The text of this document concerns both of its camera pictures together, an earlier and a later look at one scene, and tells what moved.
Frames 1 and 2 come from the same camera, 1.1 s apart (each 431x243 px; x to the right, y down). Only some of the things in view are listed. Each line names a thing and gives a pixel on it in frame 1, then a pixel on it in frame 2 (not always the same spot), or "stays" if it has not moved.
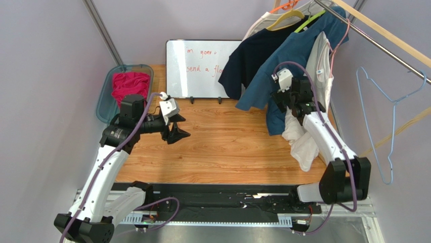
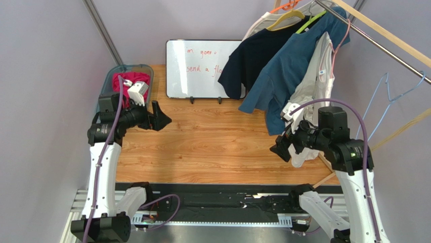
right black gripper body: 281,98 → 290,145
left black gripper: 175,135 → 157,120
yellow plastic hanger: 291,13 stays
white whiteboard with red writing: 194,67 stays
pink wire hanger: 333,50 stays
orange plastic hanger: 288,6 stays
